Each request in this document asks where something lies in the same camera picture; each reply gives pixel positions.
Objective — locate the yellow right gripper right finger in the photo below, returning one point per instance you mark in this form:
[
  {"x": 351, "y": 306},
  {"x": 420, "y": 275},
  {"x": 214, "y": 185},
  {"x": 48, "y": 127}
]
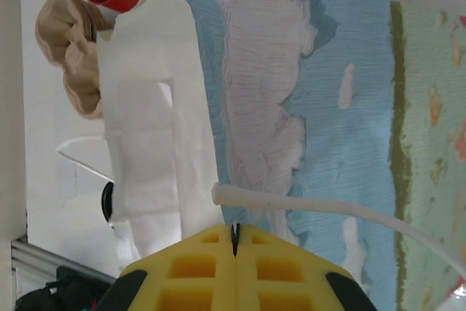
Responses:
[{"x": 291, "y": 282}]

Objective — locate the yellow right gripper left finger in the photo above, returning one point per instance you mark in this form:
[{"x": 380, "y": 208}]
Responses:
[{"x": 182, "y": 282}]

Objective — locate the printed paper takeout bag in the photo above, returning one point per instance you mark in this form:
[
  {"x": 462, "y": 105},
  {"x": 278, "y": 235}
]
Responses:
[{"x": 327, "y": 143}]

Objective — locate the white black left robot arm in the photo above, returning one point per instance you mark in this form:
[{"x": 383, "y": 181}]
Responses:
[{"x": 65, "y": 289}]

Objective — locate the stack of beige cup carriers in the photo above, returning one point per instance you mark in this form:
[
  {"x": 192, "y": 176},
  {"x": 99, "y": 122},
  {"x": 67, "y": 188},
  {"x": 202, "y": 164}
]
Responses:
[{"x": 62, "y": 41}]

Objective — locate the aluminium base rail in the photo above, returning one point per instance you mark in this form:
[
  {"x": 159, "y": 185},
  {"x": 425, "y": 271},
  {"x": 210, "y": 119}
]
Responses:
[{"x": 54, "y": 258}]

